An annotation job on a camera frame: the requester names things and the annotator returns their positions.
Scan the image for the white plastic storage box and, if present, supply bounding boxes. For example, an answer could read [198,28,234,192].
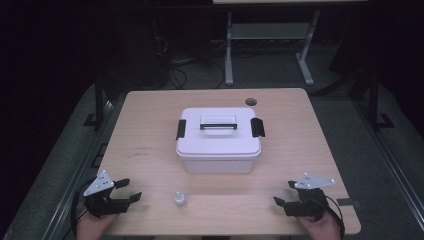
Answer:
[176,150,262,175]

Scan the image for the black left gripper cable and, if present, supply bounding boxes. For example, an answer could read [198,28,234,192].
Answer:
[69,178,98,240]

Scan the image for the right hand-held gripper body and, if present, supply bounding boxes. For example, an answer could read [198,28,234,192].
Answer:
[284,172,336,223]

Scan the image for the person's left hand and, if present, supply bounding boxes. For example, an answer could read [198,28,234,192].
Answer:
[76,210,120,240]

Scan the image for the tangle of black floor cables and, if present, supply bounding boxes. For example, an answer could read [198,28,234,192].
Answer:
[151,19,227,90]

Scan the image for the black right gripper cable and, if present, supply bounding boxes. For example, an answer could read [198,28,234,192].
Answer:
[322,194,346,240]

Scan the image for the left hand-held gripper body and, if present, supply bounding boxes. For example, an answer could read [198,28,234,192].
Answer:
[82,169,131,220]

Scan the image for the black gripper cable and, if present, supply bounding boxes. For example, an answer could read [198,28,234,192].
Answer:
[322,194,346,240]
[69,178,98,240]

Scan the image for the white box lid black latches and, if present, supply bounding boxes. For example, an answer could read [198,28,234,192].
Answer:
[175,106,267,159]

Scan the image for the black metal stand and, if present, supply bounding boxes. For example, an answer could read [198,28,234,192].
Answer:
[349,71,395,130]
[82,71,113,130]

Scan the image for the person's right hand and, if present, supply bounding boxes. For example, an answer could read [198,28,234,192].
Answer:
[297,211,343,240]

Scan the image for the small white dropper bottle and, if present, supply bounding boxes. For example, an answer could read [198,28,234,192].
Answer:
[174,190,188,208]

